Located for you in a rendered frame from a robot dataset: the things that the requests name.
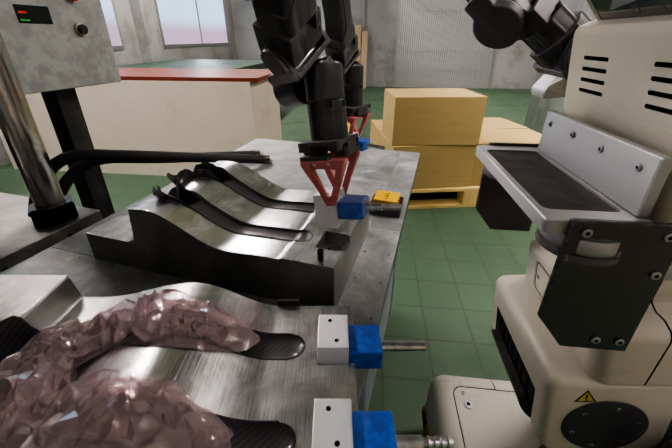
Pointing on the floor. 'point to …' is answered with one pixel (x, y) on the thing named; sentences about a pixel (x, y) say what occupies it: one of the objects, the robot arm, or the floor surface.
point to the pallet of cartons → (443, 139)
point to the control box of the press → (58, 42)
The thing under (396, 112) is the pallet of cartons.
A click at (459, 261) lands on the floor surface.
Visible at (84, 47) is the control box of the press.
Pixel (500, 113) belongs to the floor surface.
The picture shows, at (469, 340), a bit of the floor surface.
